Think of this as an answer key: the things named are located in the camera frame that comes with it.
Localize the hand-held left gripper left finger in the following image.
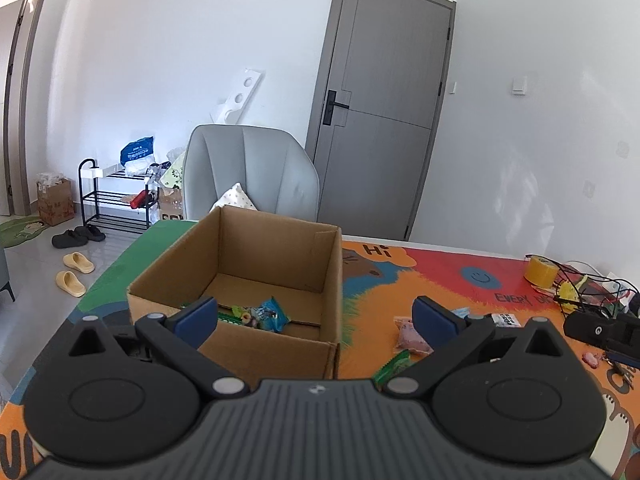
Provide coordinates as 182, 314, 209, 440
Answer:
67, 296, 251, 401

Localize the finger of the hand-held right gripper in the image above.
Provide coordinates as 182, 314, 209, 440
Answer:
563, 310, 613, 345

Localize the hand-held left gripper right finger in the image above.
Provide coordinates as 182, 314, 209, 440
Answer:
382, 296, 568, 401

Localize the pink mochi snack packet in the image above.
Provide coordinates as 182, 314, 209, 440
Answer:
393, 315, 434, 357

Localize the green snack packet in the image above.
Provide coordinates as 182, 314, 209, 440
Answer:
181, 301, 243, 326
373, 350, 412, 392

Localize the brown cardboard box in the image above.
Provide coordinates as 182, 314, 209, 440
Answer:
126, 205, 343, 382

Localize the yellow toy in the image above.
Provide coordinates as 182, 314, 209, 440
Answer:
557, 280, 584, 304

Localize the small colourful snack packet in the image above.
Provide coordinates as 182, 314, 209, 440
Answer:
232, 306, 258, 330

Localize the colourful cartoon table mat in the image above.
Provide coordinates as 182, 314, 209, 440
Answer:
0, 220, 640, 480

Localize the yellow tape roll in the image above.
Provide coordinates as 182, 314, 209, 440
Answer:
523, 255, 560, 287

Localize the blue cartoon snack packet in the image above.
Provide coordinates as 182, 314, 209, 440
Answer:
252, 296, 292, 333

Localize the printed cardboard box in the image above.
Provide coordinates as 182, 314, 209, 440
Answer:
157, 187, 185, 223

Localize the white dotted cushion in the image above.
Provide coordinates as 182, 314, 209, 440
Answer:
210, 183, 259, 212

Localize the yellow slipper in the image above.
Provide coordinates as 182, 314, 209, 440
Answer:
62, 252, 96, 274
55, 271, 87, 297

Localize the black shoe rack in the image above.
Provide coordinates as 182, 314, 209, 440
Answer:
78, 158, 162, 232

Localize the green patterned bag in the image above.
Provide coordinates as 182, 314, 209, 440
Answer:
160, 147, 187, 191

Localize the grey armchair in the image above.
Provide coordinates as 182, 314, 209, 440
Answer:
182, 124, 321, 223

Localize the blue plastic bag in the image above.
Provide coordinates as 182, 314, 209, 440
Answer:
120, 136, 155, 173

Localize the small cardboard box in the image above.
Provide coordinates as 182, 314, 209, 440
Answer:
36, 175, 76, 227

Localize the green round rug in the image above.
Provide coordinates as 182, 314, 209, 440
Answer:
0, 215, 53, 249

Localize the grey furniture piece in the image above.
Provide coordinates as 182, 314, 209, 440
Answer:
0, 247, 16, 303

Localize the grey door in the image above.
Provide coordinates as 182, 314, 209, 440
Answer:
306, 0, 456, 242

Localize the white foam board with holes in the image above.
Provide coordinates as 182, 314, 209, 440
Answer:
210, 66, 264, 126

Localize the black wire basket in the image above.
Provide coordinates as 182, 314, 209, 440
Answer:
552, 259, 640, 322

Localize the black door handle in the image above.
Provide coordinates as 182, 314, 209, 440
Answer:
322, 90, 351, 126

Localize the grey door frame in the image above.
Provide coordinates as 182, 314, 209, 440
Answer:
0, 0, 50, 218

